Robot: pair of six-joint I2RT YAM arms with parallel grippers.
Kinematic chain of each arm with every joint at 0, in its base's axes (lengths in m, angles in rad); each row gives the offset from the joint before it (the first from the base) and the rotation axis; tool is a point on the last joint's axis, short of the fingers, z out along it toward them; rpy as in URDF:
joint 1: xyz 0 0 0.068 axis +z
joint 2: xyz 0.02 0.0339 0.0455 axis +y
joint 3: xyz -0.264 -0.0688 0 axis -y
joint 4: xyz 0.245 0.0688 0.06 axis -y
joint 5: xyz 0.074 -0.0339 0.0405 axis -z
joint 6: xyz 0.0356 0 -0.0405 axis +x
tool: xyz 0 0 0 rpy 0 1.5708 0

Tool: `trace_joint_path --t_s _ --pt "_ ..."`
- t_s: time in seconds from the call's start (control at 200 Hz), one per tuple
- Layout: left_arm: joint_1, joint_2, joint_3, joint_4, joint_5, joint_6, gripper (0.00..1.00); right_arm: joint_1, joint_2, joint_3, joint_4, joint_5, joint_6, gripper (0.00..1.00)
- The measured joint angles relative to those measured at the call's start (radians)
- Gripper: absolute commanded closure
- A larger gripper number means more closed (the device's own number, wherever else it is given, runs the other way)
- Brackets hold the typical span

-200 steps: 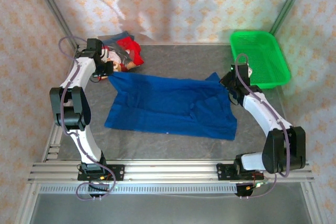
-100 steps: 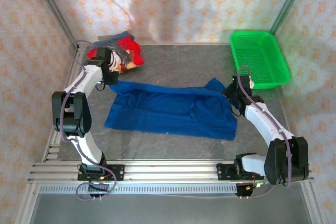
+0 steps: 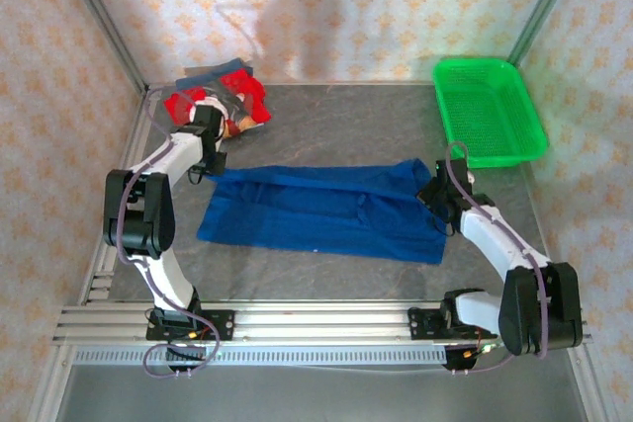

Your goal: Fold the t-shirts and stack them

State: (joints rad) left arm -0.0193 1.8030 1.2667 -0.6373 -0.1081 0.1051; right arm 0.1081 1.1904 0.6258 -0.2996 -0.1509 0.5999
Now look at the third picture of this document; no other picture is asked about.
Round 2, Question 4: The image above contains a red bear print t-shirt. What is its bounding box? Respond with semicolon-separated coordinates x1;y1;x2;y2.
162;72;274;145

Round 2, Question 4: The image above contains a blue t-shirt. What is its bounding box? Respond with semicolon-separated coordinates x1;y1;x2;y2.
196;157;449;267

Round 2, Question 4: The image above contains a grey-blue folded t-shirt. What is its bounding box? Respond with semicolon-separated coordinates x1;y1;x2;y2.
174;58;256;90

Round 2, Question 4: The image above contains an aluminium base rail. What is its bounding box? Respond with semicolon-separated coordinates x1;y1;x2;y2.
50;299;593;346

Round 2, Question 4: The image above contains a green plastic basket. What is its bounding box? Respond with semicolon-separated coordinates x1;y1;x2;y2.
431;55;550;170

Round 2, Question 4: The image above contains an aluminium table side rail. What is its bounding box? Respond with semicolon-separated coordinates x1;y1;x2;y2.
78;84;165;305
516;159;566;275

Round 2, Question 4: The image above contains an aluminium frame post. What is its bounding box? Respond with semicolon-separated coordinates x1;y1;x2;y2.
508;0;590;67
52;0;150;93

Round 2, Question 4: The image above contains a slotted grey cable duct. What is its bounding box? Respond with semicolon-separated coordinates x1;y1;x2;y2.
72;345;449;368

